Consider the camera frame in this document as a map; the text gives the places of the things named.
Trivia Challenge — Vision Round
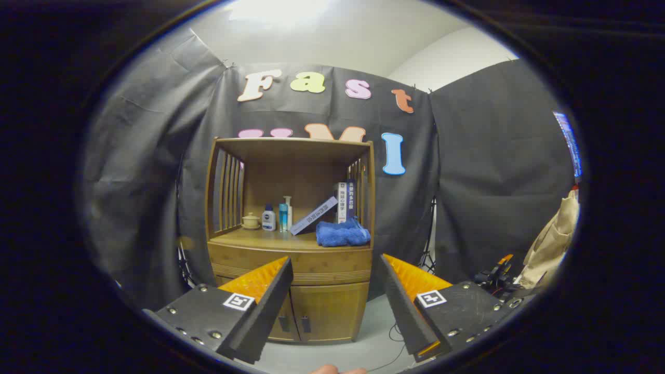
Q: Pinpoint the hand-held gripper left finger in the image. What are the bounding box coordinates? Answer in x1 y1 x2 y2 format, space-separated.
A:
143 256 294 364

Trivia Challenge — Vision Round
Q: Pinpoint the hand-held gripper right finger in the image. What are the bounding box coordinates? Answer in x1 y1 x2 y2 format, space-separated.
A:
379 253 538 363

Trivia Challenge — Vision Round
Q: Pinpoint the wooden countertop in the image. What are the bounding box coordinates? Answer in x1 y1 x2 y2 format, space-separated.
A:
210 229 372 252

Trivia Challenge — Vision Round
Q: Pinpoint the wooden cabinet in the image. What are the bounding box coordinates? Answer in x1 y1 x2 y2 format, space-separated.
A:
205 136 376 344

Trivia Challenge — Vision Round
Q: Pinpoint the black light stand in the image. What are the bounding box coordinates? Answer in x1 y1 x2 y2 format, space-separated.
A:
418 197 437 273
176 156 198 289

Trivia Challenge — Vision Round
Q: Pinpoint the blue folded towel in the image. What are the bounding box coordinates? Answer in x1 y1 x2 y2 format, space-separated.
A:
315 217 371 248

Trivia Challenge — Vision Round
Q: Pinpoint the black and orange tool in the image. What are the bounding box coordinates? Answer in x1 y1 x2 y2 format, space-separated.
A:
474 253 523 299

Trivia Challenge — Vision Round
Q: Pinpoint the lilac leaning book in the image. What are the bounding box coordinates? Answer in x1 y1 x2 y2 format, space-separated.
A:
290 196 339 236

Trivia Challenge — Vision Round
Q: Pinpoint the white upright book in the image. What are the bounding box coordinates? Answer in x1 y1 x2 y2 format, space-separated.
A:
337 182 349 224

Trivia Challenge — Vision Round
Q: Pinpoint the black backdrop cloth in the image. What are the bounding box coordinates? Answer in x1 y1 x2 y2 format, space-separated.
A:
83 29 577 312

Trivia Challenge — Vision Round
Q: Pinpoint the beige cloth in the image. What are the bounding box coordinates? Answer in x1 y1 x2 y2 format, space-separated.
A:
520 190 580 289

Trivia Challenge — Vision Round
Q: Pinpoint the blue screen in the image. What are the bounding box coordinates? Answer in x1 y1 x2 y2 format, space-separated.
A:
552 111 582 177

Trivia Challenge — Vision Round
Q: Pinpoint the thin black cable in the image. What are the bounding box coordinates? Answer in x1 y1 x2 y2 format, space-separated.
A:
364 322 411 373

